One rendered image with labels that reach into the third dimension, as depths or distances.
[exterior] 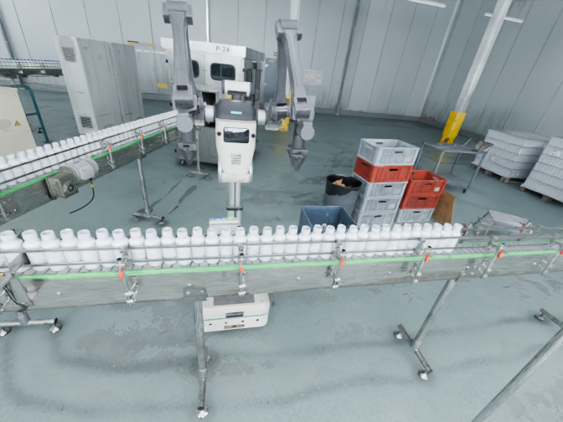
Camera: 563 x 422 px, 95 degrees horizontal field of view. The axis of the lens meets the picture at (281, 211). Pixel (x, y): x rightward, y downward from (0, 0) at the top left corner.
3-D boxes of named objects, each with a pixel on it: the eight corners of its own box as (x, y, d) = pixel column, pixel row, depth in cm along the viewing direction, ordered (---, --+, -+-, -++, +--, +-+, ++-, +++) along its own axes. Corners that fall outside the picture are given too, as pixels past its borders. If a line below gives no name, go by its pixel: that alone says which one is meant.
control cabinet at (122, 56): (129, 124, 710) (115, 41, 617) (147, 126, 707) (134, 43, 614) (108, 130, 638) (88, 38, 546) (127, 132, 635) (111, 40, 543)
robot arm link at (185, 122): (196, 93, 97) (172, 92, 95) (194, 96, 88) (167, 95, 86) (200, 126, 103) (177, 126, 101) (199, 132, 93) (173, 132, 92)
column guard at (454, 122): (444, 145, 907) (458, 112, 853) (436, 142, 940) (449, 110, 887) (454, 146, 915) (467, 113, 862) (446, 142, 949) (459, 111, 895)
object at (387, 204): (359, 213, 338) (364, 198, 327) (344, 199, 372) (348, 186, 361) (397, 211, 357) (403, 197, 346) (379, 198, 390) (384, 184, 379)
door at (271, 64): (262, 109, 1214) (266, 57, 1113) (262, 108, 1222) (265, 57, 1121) (283, 110, 1236) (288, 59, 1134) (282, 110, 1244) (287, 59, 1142)
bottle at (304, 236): (309, 257, 125) (315, 229, 117) (301, 261, 121) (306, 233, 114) (301, 250, 129) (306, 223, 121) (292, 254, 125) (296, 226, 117)
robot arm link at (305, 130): (310, 104, 107) (290, 104, 105) (321, 107, 97) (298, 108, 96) (308, 133, 113) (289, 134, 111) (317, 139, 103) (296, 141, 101)
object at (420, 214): (395, 223, 374) (400, 209, 363) (379, 208, 408) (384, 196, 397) (430, 221, 389) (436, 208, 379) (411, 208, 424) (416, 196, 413)
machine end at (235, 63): (205, 144, 620) (202, 46, 524) (259, 151, 613) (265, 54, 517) (173, 164, 481) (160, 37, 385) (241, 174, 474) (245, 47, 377)
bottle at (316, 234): (312, 249, 131) (317, 222, 123) (321, 255, 127) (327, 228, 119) (303, 254, 127) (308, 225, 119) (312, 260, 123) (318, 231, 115)
